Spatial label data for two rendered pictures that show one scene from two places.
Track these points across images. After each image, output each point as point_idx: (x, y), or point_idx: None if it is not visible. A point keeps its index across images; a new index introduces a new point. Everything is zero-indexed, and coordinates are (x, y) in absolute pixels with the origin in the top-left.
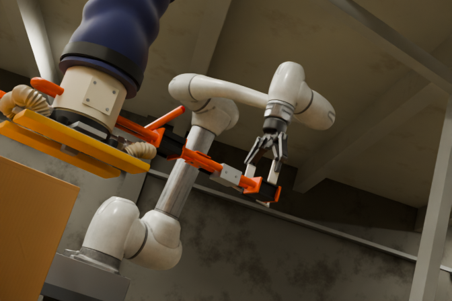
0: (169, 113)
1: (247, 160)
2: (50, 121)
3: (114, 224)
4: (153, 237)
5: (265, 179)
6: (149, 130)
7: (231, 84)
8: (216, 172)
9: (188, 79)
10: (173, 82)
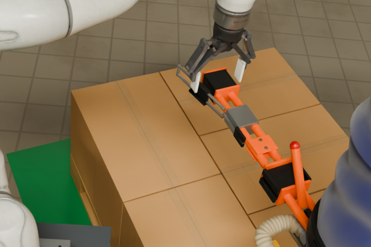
0: (301, 164)
1: (193, 70)
2: None
3: (38, 242)
4: (8, 188)
5: (234, 81)
6: (310, 197)
7: None
8: (249, 131)
9: (63, 24)
10: (8, 37)
